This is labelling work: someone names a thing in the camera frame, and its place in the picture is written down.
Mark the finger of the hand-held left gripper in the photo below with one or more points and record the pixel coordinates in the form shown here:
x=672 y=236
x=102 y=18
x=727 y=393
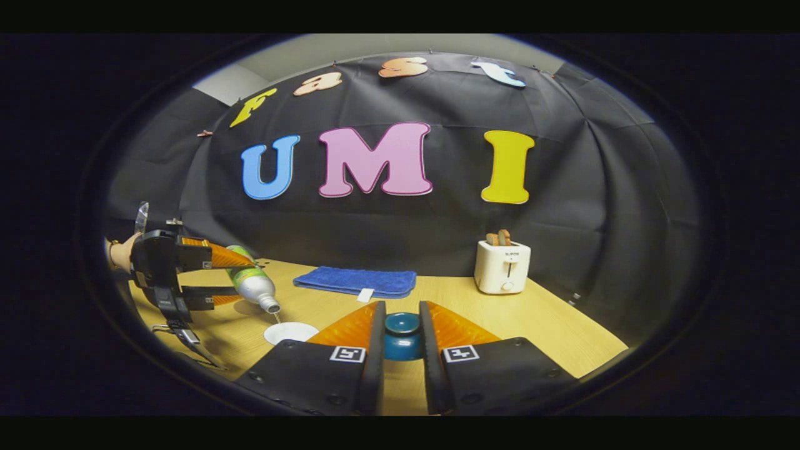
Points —
x=200 y=297
x=200 y=256

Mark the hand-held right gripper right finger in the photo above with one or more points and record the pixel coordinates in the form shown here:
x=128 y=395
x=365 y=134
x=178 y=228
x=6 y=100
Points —
x=431 y=375

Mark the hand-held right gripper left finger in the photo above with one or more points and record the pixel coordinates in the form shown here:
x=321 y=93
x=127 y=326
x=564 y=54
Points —
x=375 y=375

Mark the teal teacup lid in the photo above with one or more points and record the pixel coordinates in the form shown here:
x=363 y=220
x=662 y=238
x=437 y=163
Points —
x=402 y=340

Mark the silver green water bottle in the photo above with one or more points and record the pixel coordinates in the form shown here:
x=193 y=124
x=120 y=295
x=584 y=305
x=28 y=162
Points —
x=256 y=286

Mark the blue towel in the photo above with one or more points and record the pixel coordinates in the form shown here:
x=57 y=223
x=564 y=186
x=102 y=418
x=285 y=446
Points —
x=356 y=280

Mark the white toaster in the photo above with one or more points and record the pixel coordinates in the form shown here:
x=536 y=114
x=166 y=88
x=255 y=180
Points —
x=500 y=269

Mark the black backdrop cloth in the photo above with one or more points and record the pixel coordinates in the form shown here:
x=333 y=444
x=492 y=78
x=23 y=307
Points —
x=387 y=231

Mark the bread slice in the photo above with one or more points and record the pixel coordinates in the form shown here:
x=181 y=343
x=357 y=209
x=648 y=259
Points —
x=504 y=237
x=492 y=239

